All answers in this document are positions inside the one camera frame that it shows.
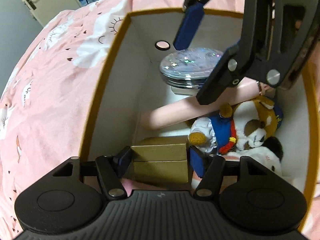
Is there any white bunny plush checkered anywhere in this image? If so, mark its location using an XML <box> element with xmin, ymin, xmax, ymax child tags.
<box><xmin>223</xmin><ymin>137</ymin><xmax>283</xmax><ymax>177</ymax></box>

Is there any pink cloud-print bedsheet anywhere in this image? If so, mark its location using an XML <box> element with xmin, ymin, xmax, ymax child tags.
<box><xmin>0</xmin><ymin>0</ymin><xmax>320</xmax><ymax>240</ymax></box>

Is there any brown white dog plush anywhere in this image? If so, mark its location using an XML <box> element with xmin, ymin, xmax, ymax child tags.
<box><xmin>188</xmin><ymin>96</ymin><xmax>283</xmax><ymax>155</ymax></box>

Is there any pink selfie stick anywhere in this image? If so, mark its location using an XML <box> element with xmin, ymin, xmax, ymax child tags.
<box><xmin>139</xmin><ymin>78</ymin><xmax>274</xmax><ymax>130</ymax></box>

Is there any round glitter compact mirror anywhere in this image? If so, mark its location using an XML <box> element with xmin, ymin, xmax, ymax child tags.
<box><xmin>159</xmin><ymin>48</ymin><xmax>223</xmax><ymax>89</ymax></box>

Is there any white box with gold rim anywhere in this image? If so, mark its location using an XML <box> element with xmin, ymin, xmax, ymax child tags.
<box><xmin>78</xmin><ymin>7</ymin><xmax>320</xmax><ymax>233</ymax></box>

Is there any gold cube box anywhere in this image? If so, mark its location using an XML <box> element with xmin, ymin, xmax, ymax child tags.
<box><xmin>125</xmin><ymin>135</ymin><xmax>189</xmax><ymax>185</ymax></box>

